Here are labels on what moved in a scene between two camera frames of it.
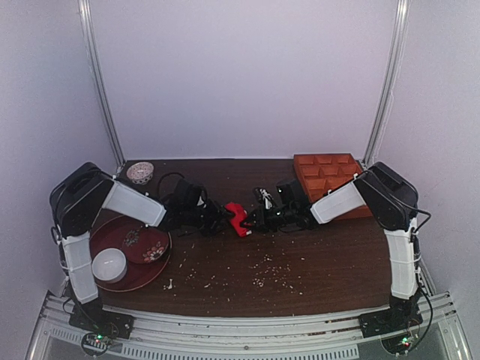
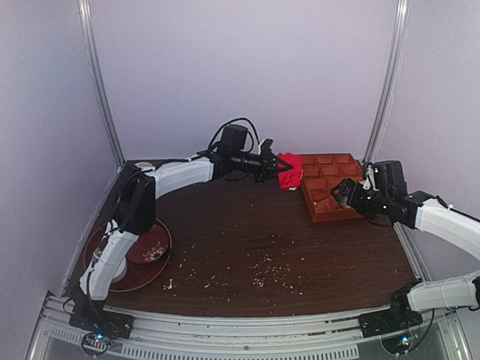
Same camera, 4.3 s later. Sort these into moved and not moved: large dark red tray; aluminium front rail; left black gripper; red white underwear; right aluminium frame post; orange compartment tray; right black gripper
Moved: right black gripper; red white underwear; left black gripper
Not moved: large dark red tray; orange compartment tray; aluminium front rail; right aluminium frame post
